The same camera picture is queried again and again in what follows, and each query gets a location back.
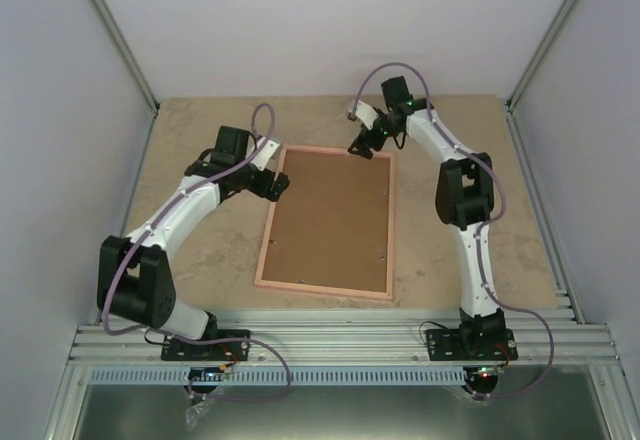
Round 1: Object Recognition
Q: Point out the brown backing board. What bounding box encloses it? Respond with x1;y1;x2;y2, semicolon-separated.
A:
260;149;393;295

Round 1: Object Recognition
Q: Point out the pink picture frame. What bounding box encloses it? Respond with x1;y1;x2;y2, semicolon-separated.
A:
253;143;399;303

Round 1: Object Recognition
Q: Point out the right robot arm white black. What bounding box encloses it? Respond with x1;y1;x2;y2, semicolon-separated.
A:
348;76;506;359

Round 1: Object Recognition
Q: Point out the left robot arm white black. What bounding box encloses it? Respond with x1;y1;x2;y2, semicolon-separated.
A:
97;126;290;359

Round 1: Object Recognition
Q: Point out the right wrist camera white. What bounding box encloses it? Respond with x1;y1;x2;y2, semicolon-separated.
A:
347;100;380;131

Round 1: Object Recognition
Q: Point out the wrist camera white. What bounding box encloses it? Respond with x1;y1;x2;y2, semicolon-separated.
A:
347;100;380;131
251;137;282;171

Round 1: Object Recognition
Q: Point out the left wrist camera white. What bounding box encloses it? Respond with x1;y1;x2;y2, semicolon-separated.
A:
251;137;282;171

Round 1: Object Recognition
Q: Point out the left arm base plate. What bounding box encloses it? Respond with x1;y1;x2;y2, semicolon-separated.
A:
160;329;251;363

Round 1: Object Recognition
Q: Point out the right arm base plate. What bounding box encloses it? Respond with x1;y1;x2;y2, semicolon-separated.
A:
422;328;519;361

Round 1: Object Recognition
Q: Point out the aluminium rail base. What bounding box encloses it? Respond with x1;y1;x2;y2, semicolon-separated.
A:
68;308;619;366

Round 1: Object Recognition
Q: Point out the right aluminium corner post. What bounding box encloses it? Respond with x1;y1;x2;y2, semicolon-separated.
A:
505;0;581;113

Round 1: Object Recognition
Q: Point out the aluminium corner post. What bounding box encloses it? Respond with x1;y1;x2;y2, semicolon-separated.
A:
505;0;581;113
88;0;160;116

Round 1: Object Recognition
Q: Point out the blue slotted cable duct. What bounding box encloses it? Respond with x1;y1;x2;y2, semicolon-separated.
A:
88;366;466;387

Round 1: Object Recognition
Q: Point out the left aluminium corner post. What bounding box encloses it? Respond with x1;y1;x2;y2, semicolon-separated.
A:
88;0;160;116

